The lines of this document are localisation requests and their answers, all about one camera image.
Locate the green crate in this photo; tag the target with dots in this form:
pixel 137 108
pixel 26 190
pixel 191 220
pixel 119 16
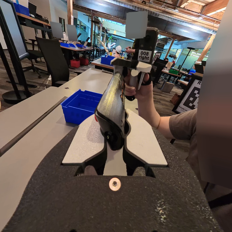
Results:
pixel 174 71

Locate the black framed marker sign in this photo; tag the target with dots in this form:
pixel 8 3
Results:
pixel 190 98

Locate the black display panel stand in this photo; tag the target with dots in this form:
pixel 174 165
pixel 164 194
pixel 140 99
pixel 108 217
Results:
pixel 12 29

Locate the silver trash can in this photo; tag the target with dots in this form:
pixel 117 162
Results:
pixel 167 87

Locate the blue storage box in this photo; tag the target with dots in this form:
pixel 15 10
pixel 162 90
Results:
pixel 107 60
pixel 21 9

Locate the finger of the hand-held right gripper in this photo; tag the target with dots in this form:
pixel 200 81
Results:
pixel 143 67
pixel 123 62

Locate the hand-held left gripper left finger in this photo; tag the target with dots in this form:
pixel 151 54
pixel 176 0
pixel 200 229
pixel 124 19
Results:
pixel 81 148

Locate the red bin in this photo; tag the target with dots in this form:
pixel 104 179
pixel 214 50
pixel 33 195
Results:
pixel 84 61
pixel 75 63

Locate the person's grey shirt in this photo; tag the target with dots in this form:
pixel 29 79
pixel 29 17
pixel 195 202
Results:
pixel 183 123

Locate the black office chair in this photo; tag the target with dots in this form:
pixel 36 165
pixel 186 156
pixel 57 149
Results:
pixel 54 59

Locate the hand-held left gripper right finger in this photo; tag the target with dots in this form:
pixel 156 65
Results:
pixel 145 145

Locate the blue plastic bin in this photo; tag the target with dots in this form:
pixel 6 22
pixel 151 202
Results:
pixel 79 105

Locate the black remote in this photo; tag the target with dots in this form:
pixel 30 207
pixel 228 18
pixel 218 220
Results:
pixel 110 108

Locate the person's right hand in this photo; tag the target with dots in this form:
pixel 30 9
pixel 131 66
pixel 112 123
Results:
pixel 143 92

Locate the wooden background desk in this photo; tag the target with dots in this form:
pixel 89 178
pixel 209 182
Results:
pixel 32 20

